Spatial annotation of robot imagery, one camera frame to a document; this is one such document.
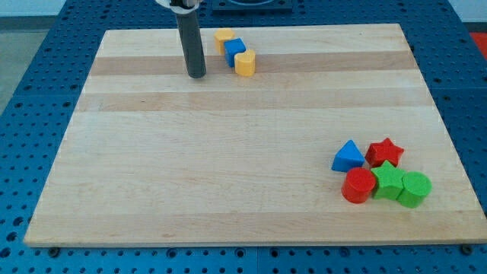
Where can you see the blue triangle block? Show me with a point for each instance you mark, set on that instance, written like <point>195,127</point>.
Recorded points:
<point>347,157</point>

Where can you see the yellow hexagon block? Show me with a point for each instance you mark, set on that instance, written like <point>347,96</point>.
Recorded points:
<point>222,35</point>

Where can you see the yellow heart block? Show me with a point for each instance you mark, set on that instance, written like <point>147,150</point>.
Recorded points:
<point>245,63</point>

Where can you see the blue cube block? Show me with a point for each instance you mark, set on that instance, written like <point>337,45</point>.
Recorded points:
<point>232,48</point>

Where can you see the red cylinder block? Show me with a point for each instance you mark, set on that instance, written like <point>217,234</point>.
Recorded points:
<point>358,185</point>

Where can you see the green cylinder block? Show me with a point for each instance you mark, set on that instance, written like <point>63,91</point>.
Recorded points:
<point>416,187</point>

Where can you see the green star block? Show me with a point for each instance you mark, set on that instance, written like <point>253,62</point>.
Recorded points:
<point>389,181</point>

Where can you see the red star block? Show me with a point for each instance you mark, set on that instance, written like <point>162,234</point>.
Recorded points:
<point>379,152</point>

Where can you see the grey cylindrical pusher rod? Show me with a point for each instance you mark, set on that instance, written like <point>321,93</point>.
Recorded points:
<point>191,41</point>

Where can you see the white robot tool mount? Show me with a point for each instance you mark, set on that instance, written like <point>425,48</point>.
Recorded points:
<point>180,6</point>

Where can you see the wooden board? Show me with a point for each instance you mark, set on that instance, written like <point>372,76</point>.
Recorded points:
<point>154,158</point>

